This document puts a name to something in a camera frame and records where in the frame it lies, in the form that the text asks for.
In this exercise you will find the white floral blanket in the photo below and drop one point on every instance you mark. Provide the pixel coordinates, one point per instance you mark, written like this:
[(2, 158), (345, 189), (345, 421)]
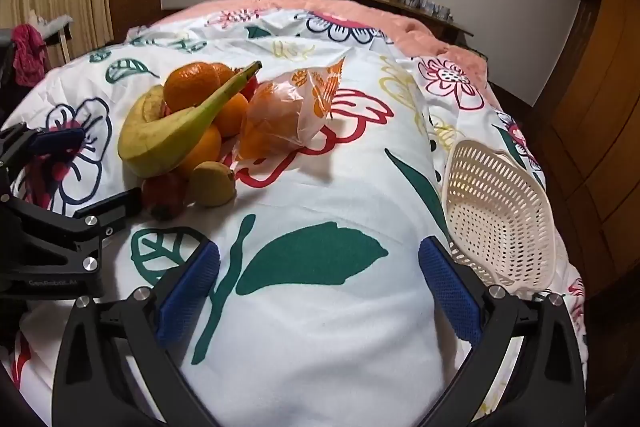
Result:
[(325, 307)]

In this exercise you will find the orange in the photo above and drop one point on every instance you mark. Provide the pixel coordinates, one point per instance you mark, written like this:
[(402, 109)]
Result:
[(225, 71), (192, 87), (232, 114), (205, 149)]

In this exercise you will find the pink blanket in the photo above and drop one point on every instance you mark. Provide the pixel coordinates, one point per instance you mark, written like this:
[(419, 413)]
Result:
[(425, 37)]

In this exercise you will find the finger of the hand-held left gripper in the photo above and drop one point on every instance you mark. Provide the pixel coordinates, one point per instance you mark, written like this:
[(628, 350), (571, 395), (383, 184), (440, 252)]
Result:
[(117, 207), (57, 140)]

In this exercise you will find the wooden headboard shelf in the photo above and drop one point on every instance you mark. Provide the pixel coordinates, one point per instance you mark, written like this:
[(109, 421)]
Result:
[(380, 0)]

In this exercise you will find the cream plastic colander basket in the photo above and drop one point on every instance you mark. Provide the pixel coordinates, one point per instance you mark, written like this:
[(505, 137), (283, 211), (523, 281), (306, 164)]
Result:
[(500, 207)]

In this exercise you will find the small yellow banana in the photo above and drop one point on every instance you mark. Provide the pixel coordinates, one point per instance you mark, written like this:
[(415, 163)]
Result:
[(150, 104)]

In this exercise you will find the red apple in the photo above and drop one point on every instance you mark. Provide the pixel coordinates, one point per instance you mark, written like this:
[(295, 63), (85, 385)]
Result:
[(250, 88), (162, 196)]

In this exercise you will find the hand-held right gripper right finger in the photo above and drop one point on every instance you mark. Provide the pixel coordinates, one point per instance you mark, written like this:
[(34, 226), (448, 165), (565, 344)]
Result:
[(450, 287)]

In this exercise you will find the white rack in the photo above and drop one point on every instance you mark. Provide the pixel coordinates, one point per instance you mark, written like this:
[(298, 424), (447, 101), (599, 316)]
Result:
[(55, 26)]

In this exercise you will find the large yellow-green banana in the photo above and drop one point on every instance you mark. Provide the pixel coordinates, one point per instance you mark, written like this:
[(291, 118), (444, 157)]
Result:
[(165, 142)]

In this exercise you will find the plastic bag of oranges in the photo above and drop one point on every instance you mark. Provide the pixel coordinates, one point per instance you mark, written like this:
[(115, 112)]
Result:
[(280, 117)]

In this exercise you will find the red cloth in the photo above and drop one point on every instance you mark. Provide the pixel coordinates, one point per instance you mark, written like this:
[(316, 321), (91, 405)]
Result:
[(27, 52)]

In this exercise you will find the brown wooden wardrobe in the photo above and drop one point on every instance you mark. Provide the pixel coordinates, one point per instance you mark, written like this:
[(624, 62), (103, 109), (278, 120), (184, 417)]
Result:
[(600, 82)]

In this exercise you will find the brown kiwi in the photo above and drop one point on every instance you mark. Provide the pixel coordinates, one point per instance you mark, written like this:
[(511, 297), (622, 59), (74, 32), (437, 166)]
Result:
[(212, 184)]

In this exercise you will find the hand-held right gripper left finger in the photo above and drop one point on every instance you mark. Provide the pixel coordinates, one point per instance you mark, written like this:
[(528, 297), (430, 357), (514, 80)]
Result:
[(192, 287)]

